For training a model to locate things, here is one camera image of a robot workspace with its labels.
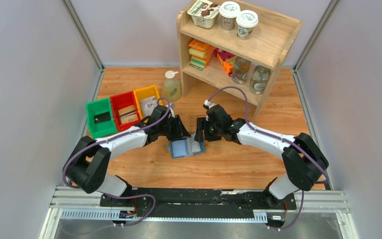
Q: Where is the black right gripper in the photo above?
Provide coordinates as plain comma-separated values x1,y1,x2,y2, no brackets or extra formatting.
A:
194,117,222,142

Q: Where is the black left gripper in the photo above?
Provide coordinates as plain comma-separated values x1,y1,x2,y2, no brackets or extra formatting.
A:
158,115,191,142

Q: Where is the blue leather card holder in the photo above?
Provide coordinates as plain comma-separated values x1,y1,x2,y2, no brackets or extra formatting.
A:
166,133,206,158

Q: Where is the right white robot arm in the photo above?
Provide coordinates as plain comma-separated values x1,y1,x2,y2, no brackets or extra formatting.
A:
194,101,329,209

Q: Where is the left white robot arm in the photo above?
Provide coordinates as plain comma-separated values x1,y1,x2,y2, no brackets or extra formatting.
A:
63,105,191,207

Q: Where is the printed card in yellow bin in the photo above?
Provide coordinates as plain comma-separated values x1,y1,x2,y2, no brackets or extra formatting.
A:
140,96,158,117

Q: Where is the tan card in red bin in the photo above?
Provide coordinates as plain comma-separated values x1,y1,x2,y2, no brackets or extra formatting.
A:
120,114,139,124

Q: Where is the black card in green bin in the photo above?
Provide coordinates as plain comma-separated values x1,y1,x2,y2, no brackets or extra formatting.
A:
94,112,111,124

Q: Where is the soap dispenser bottle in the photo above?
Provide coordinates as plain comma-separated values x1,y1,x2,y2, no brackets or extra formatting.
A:
164,70,182,102

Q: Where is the yellow plastic bin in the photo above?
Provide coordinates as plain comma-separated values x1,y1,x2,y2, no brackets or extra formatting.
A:
133,85,160,120

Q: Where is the red plastic bin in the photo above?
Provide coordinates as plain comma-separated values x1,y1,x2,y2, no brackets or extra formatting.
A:
109,91,142,132

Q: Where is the wooden shelf unit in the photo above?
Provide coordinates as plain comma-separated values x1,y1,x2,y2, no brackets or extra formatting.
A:
176,0,303,121

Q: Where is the orange snack box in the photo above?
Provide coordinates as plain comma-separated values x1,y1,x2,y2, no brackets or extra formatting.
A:
215,48,237,77

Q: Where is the left glass bottle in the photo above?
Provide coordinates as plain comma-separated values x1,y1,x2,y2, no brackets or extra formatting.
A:
231,57,251,84

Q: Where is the glass bottle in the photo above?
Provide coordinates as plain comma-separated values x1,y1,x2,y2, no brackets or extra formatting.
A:
231,57,251,84
250,65,271,94

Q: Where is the stack of sponges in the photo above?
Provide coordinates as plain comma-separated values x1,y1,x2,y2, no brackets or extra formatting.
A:
188,39,216,71

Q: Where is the green plastic bin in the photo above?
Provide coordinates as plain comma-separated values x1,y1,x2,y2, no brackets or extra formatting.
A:
86,98,117,138

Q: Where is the right glass bottle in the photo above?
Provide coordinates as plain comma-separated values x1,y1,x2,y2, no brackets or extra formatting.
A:
250,65,271,94

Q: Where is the yogurt cup pack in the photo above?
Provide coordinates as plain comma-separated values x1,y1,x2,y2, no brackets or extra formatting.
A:
187,0,220,29

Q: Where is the right paper coffee cup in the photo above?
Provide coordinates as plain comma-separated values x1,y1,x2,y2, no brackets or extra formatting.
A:
236,10,259,40

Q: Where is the paper coffee cup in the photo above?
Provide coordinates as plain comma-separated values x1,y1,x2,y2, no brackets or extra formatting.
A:
236,10,259,40
219,1,241,30

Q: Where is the left paper coffee cup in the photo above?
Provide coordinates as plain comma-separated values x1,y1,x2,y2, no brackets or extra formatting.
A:
219,1,241,30

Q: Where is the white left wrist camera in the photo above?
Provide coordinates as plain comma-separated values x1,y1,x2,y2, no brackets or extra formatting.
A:
165,103,175,117

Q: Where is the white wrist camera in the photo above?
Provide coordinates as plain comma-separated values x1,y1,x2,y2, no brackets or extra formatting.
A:
203,100,217,110
165,103,175,117

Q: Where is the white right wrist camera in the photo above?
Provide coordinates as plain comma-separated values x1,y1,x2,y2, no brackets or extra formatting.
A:
203,100,217,110

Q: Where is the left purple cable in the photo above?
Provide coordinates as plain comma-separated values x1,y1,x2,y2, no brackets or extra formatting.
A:
62,97,173,228

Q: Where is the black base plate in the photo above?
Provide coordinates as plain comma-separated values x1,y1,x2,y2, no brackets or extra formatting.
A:
100,187,296,219

